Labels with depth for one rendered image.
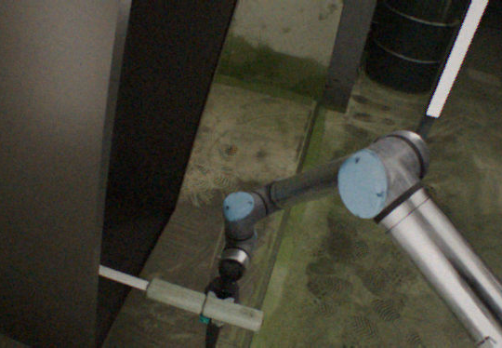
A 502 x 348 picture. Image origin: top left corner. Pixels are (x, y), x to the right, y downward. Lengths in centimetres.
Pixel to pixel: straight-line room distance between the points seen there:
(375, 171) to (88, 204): 47
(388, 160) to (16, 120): 60
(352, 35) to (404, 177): 197
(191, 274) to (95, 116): 137
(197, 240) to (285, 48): 142
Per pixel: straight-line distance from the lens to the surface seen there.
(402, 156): 83
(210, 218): 200
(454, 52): 184
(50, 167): 58
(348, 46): 273
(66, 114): 51
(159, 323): 169
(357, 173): 79
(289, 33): 275
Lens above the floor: 152
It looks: 42 degrees down
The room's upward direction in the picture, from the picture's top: 9 degrees clockwise
